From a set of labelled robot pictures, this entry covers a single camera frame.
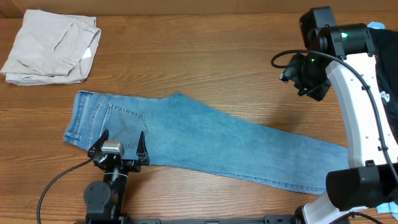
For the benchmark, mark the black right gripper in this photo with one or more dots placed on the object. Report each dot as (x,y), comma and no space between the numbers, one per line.
(291,74)

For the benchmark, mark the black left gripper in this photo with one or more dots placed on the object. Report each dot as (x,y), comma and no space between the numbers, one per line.
(143,158)

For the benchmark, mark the light blue denim jeans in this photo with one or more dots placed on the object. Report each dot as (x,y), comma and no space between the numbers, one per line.
(182,132)

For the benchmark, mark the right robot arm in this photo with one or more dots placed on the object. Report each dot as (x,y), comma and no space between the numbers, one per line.
(343,58)

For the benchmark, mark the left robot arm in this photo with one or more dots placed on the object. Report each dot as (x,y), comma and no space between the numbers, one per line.
(104,199)

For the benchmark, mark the black patterned garment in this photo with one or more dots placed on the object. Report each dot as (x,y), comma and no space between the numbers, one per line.
(385,42)

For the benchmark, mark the folded beige trousers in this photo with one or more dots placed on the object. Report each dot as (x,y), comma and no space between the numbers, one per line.
(52,49)

